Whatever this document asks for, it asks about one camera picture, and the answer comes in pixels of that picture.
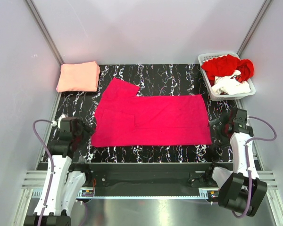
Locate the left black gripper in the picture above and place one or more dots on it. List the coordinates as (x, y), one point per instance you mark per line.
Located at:
(87, 129)

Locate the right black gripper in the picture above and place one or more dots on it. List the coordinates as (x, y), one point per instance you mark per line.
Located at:
(222, 141)

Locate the magenta pink t shirt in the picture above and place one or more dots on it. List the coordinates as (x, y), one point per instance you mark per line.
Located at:
(124, 119)

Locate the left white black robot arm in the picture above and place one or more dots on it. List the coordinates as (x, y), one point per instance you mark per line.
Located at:
(63, 181)

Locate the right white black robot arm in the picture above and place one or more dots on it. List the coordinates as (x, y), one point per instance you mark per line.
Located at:
(240, 190)

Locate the white plastic laundry basket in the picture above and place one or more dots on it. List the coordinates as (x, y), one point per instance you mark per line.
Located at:
(205, 57)

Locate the white printed t shirt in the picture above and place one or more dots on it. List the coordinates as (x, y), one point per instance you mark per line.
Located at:
(230, 85)

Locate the folded peach t shirt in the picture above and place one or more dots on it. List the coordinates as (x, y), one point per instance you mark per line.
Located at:
(79, 77)

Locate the red t shirt in basket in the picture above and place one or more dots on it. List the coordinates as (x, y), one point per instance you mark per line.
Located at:
(226, 65)

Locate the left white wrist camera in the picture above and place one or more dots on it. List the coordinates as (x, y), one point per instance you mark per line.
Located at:
(57, 123)

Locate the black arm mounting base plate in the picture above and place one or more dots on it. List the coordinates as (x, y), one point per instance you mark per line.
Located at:
(110, 174)

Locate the slotted white cable duct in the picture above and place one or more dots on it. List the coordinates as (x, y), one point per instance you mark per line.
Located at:
(146, 193)

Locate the right aluminium frame post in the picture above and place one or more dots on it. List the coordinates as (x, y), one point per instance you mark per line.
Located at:
(255, 24)

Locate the aluminium frame post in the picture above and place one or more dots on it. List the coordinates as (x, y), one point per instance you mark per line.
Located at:
(255, 24)
(43, 28)

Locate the left aluminium frame post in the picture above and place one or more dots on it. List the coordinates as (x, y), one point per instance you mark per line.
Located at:
(43, 28)

